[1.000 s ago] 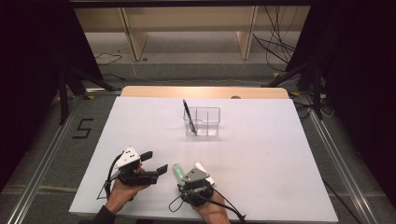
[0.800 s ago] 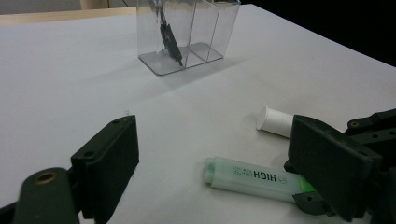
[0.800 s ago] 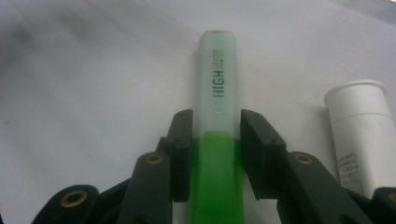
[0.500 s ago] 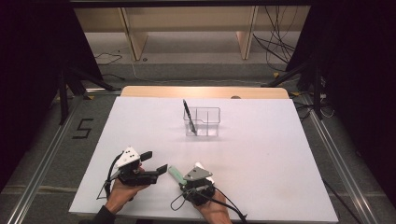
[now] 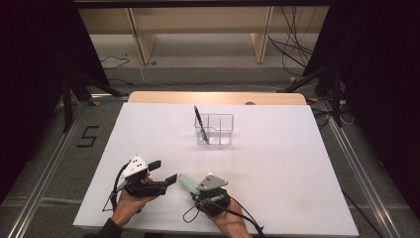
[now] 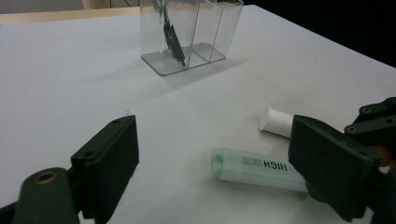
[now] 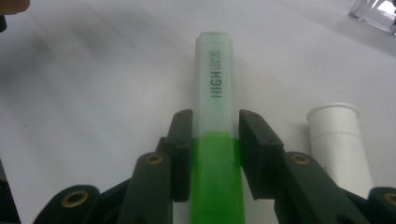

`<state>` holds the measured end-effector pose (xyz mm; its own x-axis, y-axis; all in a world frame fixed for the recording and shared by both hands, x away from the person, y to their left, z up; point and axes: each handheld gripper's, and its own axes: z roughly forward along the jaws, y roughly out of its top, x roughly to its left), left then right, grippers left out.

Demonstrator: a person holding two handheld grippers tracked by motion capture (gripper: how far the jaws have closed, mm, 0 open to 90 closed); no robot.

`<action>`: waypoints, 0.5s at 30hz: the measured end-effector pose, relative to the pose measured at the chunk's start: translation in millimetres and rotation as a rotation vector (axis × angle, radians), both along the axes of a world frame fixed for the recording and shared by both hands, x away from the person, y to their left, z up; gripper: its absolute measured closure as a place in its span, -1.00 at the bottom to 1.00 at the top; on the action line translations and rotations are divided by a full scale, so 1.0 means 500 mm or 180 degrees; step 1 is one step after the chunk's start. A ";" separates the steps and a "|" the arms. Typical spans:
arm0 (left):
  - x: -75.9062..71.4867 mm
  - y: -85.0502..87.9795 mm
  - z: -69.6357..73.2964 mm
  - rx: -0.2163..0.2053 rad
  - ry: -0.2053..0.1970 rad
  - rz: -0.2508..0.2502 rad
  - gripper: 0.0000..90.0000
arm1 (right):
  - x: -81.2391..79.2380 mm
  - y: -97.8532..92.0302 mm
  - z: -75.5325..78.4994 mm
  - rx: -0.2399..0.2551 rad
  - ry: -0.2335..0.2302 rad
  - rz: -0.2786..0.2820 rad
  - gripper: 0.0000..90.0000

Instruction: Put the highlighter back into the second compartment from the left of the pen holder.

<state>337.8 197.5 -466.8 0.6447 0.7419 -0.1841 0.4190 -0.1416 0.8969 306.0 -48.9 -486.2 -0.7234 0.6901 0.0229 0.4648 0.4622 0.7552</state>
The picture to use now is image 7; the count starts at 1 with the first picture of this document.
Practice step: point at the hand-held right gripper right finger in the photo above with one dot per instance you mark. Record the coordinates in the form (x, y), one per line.
(260, 155)

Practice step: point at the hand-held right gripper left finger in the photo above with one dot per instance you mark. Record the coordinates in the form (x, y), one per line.
(180, 155)

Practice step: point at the green highlighter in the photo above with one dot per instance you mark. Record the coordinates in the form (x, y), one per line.
(214, 174)

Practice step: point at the white tube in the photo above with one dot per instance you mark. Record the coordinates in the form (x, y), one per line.
(336, 149)

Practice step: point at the clear plastic organizer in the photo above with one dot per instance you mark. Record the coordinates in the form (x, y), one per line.
(367, 15)

